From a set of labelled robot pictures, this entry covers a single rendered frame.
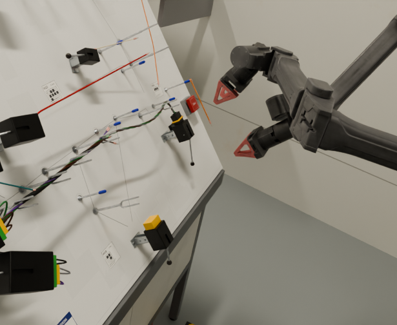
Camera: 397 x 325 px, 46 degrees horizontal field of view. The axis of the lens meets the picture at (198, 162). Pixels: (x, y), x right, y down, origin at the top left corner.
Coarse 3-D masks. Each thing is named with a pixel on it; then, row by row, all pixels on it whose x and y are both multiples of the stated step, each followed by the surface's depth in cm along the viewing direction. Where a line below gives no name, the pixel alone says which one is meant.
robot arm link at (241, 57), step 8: (240, 48) 116; (248, 48) 116; (256, 48) 119; (272, 48) 120; (280, 48) 120; (232, 56) 118; (240, 56) 117; (248, 56) 116; (256, 56) 115; (264, 56) 118; (272, 56) 122; (232, 64) 119; (240, 64) 117; (248, 64) 116; (256, 64) 117; (264, 64) 120; (264, 72) 123; (272, 80) 122
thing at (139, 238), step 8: (160, 224) 119; (144, 232) 119; (152, 232) 118; (160, 232) 118; (168, 232) 121; (136, 240) 123; (144, 240) 122; (152, 240) 119; (160, 240) 118; (168, 240) 121; (152, 248) 120; (160, 248) 119; (168, 256) 122; (168, 264) 123
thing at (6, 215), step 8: (96, 144) 106; (88, 152) 104; (72, 160) 99; (64, 168) 97; (56, 176) 94; (48, 184) 92; (32, 192) 89; (16, 208) 85; (8, 216) 83; (8, 224) 80
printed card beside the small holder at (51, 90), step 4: (48, 84) 111; (52, 84) 112; (56, 84) 113; (44, 88) 110; (48, 88) 111; (52, 88) 112; (56, 88) 113; (48, 92) 111; (52, 92) 112; (56, 92) 113; (60, 92) 114; (48, 96) 110; (52, 96) 111; (56, 96) 112; (60, 96) 113; (52, 100) 111; (56, 100) 112
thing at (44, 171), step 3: (84, 153) 97; (87, 153) 97; (78, 156) 98; (90, 159) 97; (66, 162) 100; (81, 162) 98; (84, 162) 98; (60, 165) 101; (63, 165) 101; (72, 165) 100; (75, 165) 99; (45, 168) 104; (51, 168) 103; (54, 168) 102; (57, 168) 102; (42, 171) 103; (45, 171) 103; (48, 171) 103; (45, 174) 104
